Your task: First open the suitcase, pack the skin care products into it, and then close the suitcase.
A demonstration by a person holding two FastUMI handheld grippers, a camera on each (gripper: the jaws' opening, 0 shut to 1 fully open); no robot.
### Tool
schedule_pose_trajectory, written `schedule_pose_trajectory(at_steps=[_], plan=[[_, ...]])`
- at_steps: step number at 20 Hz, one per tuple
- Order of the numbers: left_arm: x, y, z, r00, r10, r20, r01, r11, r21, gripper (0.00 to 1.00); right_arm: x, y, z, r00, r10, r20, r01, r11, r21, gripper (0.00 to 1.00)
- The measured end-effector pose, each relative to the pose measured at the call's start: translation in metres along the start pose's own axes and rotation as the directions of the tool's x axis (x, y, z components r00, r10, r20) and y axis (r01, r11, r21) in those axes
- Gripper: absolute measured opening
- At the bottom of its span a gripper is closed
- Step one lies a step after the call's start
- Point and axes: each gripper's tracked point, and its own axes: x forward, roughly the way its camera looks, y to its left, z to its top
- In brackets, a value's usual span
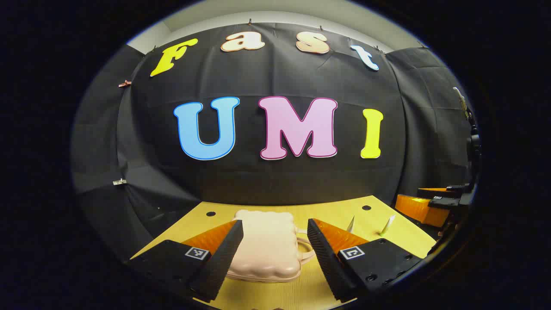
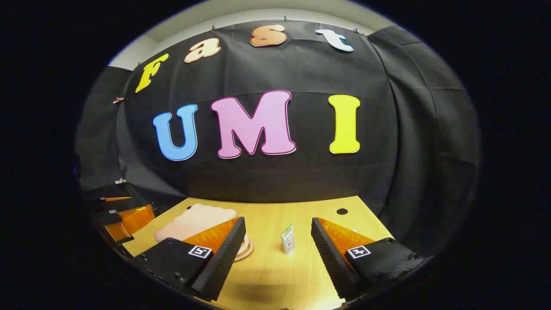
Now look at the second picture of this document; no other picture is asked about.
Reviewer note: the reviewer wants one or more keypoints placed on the pink suitcase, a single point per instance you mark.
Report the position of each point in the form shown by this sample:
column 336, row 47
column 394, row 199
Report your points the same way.
column 193, row 221

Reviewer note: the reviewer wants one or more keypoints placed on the white green skincare tube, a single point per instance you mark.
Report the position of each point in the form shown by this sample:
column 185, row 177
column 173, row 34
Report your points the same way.
column 288, row 244

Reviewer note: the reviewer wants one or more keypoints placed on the black table grommet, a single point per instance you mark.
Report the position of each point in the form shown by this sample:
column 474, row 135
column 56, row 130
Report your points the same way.
column 342, row 211

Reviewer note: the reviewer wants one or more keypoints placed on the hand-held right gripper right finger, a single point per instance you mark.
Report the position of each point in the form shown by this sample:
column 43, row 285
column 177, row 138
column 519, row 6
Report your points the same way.
column 331, row 258

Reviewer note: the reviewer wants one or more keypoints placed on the black backdrop cloth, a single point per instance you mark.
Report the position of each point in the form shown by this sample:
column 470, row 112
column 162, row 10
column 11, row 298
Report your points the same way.
column 301, row 176

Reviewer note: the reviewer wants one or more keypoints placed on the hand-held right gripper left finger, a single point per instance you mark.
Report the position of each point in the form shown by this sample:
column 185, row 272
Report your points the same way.
column 224, row 258

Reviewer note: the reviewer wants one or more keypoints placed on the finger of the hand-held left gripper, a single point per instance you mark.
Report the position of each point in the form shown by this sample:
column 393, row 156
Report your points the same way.
column 107, row 192
column 135, row 219

